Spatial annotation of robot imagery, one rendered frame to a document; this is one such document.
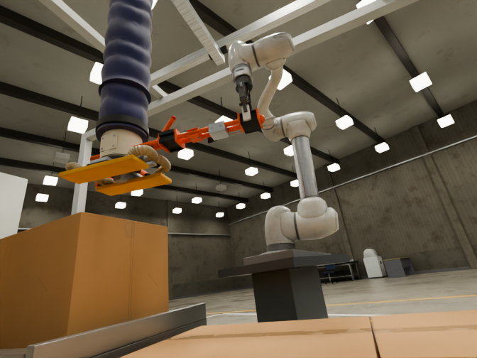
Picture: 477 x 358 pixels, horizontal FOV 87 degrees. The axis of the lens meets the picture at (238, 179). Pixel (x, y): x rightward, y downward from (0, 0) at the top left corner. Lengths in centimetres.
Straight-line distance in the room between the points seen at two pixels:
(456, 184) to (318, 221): 1316
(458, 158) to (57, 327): 1446
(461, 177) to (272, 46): 1356
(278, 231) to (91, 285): 88
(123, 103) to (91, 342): 91
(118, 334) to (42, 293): 28
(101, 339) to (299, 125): 131
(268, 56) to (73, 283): 107
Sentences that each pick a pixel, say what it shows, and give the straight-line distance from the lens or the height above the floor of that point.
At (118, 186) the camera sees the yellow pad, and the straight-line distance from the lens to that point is 128.
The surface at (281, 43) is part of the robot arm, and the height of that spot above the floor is 157.
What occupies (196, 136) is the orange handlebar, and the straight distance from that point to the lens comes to 107.
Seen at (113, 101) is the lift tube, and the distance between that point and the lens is 130.
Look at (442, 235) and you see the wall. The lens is 1429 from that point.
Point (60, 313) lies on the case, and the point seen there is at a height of 66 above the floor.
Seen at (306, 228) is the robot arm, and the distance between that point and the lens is 137.
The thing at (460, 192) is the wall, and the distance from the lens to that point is 1432.
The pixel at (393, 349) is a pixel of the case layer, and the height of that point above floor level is 54.
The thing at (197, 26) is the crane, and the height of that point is 295.
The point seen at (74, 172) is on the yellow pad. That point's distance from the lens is 117.
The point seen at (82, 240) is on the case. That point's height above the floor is 86.
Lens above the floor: 69
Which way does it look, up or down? 22 degrees up
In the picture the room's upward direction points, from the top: 7 degrees counter-clockwise
